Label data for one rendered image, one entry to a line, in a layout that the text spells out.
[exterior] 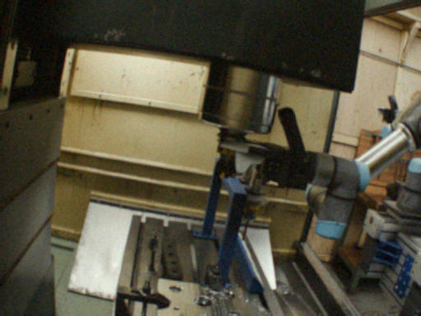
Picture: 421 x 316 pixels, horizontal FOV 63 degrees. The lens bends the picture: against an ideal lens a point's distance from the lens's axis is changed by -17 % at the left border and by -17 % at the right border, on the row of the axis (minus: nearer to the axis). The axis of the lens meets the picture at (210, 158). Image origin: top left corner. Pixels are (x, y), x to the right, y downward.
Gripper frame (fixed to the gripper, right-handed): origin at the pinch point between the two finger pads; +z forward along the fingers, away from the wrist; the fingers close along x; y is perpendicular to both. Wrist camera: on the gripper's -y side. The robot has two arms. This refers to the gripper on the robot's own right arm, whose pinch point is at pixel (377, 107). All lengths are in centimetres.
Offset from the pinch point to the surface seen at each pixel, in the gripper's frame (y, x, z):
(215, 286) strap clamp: 42, -120, -87
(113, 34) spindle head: -19, -146, -102
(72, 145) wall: 25, -162, 14
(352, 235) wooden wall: 140, 91, 119
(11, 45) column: -17, -165, -108
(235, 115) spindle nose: -4, -123, -102
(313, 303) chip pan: 83, -61, -51
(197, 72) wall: -10, -105, 4
